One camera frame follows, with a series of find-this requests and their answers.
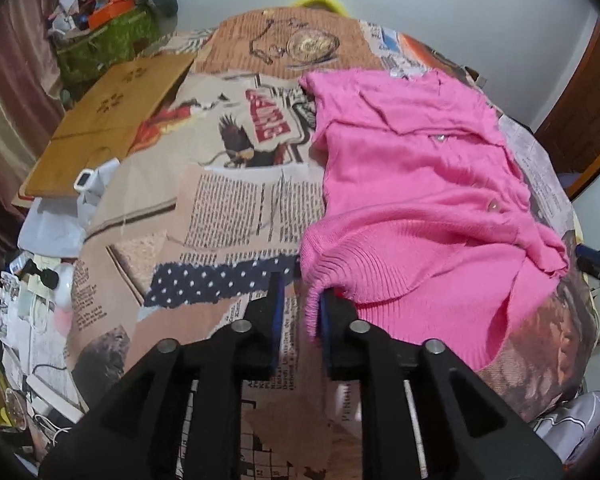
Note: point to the white plastic bag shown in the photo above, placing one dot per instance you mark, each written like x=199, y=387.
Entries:
x=50, y=225

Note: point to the white charger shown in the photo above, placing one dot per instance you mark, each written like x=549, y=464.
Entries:
x=85, y=181

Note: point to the striped satin curtain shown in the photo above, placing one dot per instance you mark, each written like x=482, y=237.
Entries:
x=10, y=85

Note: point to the green patterned storage box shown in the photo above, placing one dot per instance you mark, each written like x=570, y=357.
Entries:
x=105, y=45

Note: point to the person's white striped trousers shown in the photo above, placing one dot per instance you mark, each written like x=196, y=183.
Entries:
x=575, y=420

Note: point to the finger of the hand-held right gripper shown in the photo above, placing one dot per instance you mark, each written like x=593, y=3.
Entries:
x=597, y=262

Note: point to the brown wooden door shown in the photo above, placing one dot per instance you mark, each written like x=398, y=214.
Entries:
x=585, y=110

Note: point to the pink knit cardigan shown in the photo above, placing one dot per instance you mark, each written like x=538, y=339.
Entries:
x=420, y=200

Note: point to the pile of papers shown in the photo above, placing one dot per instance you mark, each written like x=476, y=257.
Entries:
x=25, y=320

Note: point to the orange box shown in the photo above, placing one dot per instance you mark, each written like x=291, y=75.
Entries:
x=110, y=12

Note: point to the bamboo lap desk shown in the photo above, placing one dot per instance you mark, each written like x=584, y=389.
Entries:
x=115, y=110

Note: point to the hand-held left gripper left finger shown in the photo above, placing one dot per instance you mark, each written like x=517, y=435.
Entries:
x=277, y=310

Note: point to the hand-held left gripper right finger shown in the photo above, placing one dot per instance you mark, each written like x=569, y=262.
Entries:
x=324, y=327

